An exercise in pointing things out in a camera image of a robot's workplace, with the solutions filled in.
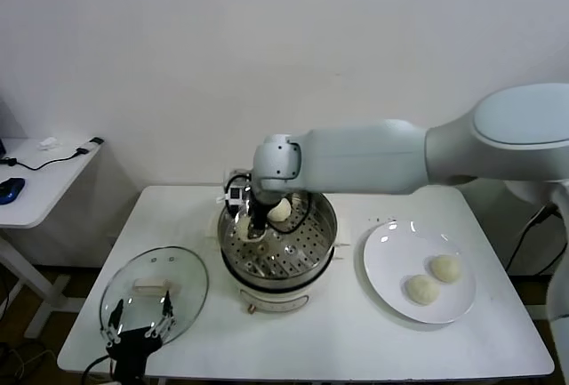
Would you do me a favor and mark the large white plate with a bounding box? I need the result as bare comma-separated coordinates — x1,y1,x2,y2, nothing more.
362,221,477,325

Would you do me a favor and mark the blue computer mouse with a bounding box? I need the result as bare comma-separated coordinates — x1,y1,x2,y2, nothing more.
0,178,27,205

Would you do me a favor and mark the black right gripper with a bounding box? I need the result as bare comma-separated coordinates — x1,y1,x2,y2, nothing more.
245,187,273,243

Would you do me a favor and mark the perforated steel steamer basket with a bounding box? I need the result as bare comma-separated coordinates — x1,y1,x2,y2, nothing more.
217,180,340,291

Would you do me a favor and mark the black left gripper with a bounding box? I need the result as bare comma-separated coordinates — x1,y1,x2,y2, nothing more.
100,289,177,385

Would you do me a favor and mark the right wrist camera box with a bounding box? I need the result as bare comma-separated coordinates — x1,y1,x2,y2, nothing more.
224,173,252,208

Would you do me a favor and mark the black hanging power cable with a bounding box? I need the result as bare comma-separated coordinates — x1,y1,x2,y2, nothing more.
506,215,557,277

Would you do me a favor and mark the white side table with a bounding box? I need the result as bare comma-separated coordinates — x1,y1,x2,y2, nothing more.
0,137,106,340

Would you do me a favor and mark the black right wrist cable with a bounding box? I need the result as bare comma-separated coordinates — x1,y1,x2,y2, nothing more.
266,191,315,236

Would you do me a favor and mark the white electric cooker base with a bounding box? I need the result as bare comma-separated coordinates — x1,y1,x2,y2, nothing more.
204,213,352,315

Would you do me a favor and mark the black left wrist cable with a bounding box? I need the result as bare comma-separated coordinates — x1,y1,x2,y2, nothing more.
82,356,116,385

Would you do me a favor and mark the round glass pot lid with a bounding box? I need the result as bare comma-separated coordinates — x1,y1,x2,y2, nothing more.
98,245,210,344

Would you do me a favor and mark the white steamed baozi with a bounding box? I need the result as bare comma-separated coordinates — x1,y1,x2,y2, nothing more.
429,254,463,284
403,273,440,306
234,217,268,243
266,197,293,222

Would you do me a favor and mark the black power brick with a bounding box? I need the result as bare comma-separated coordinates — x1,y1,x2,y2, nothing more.
528,200,561,226

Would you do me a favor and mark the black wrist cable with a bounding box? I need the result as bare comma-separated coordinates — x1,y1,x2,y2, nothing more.
266,191,315,236
82,356,116,385

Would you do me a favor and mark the thin black desk cable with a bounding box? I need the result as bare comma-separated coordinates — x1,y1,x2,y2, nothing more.
0,147,88,172

